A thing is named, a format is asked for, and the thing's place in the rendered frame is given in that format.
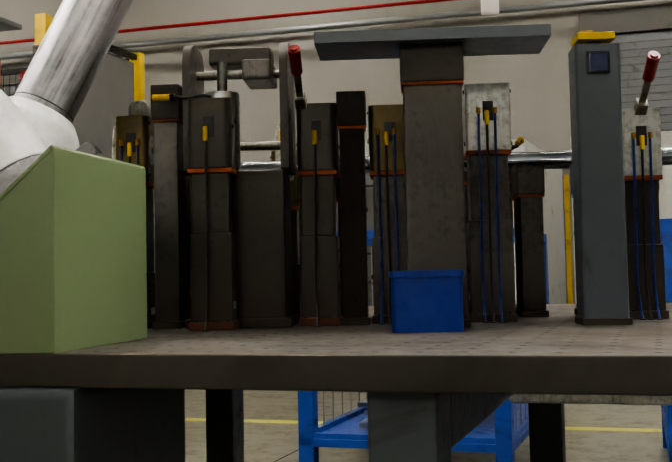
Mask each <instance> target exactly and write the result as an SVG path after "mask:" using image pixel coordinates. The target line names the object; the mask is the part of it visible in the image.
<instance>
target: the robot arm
mask: <svg viewBox="0 0 672 462"><path fill-rule="evenodd" d="M132 2H133V0H63V1H62V3H61V5H60V7H59V9H58V11H57V13H56V15H55V17H54V19H53V21H52V23H51V24H50V26H49V28H48V30H47V32H46V34H45V36H44V38H43V40H42V42H41V44H40V46H39V48H38V50H37V51H36V53H35V55H34V57H33V59H32V61H31V63H30V65H29V67H28V69H27V71H26V73H25V75H24V77H23V78H22V80H21V82H20V84H19V86H18V88H17V90H16V92H15V94H14V96H9V97H8V96H7V95H6V94H5V93H4V92H3V91H2V90H1V89H0V195H1V194H2V193H3V192H4V191H5V190H6V189H7V188H8V187H9V186H10V185H11V184H12V183H13V182H14V181H15V180H16V179H17V178H18V177H19V176H20V175H21V174H22V173H23V172H24V171H25V170H26V169H27V168H28V167H29V166H30V165H31V164H32V163H33V162H34V161H35V160H36V159H37V158H38V157H39V156H40V155H41V154H42V153H43V152H44V151H45V150H46V149H47V148H48V147H49V146H50V145H54V146H58V147H62V148H67V149H71V150H75V151H79V152H84V153H88V154H92V155H97V156H101V157H102V155H103V154H102V152H101V151H100V150H99V148H98V147H97V146H93V145H92V142H90V141H88V142H86V143H85V144H83V145H81V146H79V140H78V137H77V133H76V130H75V127H74V126H73V124H72V123H73V121H74V119H75V117H76V115H77V113H78V111H79V109H80V107H81V105H82V103H83V101H84V99H85V97H86V95H87V93H88V91H89V89H90V87H91V85H92V83H93V81H94V79H95V77H96V75H97V73H98V71H99V69H100V67H101V65H102V63H103V61H104V59H105V57H106V55H107V53H108V50H109V48H110V46H111V44H112V42H113V40H114V38H115V36H116V34H117V32H118V30H119V28H120V26H121V24H122V22H123V20H124V18H125V16H126V14H127V12H128V10H129V8H130V6H131V4H132ZM481 15H482V16H499V0H481Z"/></svg>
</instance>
